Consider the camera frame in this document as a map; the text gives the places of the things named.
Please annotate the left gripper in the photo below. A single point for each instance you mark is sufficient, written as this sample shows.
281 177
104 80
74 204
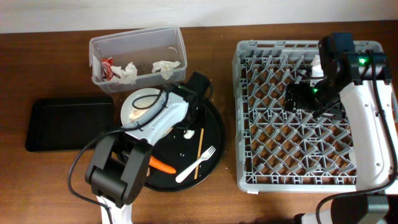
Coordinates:
202 114

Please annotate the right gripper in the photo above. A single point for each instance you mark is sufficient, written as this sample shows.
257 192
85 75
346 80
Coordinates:
300 89

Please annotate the white napkin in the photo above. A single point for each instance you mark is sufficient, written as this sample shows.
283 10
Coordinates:
188 134

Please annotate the white paper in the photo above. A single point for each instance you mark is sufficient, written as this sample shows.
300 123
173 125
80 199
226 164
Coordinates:
125 76

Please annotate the red candy wrapper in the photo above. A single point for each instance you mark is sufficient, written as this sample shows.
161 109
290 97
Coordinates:
106 65

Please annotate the white tissue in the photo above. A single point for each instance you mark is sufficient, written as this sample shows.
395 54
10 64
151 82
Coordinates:
165 68

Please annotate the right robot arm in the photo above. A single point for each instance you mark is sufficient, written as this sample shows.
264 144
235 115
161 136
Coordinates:
361 82

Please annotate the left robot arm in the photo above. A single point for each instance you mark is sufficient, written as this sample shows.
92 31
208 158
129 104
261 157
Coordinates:
116 184

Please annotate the grey dishwasher rack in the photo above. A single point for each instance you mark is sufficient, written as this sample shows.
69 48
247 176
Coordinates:
277 150

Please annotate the wooden chopstick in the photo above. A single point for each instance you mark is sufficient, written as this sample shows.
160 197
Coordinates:
199 152

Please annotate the grey plate with food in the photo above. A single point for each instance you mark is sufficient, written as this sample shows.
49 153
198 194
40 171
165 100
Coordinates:
141 106

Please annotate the white plastic fork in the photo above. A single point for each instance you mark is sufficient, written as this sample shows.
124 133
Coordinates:
204 157

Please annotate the round black tray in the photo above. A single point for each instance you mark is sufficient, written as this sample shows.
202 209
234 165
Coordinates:
176 151

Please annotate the clear plastic bin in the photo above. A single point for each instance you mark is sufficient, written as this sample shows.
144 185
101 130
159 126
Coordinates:
141 47

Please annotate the orange carrot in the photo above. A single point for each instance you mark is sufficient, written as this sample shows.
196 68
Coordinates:
159 165

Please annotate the black rectangular tray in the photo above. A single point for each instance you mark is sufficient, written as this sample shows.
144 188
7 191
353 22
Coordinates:
61 124

